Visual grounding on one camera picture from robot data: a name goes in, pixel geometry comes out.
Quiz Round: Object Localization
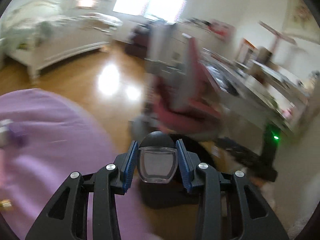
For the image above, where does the clear plastic cup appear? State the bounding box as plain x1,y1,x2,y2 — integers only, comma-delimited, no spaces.
137,146,178,184

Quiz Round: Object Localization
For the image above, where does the purple white spray bottle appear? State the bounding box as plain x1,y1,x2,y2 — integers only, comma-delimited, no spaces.
0,119,27,148

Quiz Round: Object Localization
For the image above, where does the black trash bin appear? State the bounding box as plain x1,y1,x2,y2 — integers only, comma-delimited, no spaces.
137,131,217,209

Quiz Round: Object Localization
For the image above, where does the pink grey desk chair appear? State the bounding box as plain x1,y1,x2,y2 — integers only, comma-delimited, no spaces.
130,24,223,141

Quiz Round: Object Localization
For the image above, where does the purple round tablecloth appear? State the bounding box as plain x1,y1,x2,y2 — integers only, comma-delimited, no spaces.
1,89,156,239

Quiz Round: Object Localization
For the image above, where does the white study desk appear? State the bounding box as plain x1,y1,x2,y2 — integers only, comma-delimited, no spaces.
172,23,319,135

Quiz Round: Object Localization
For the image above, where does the dark clothes pile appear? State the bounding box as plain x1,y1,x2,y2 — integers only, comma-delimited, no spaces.
125,22,152,59

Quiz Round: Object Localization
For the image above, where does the white wooden bed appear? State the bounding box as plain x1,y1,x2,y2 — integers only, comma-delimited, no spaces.
1,0,123,83

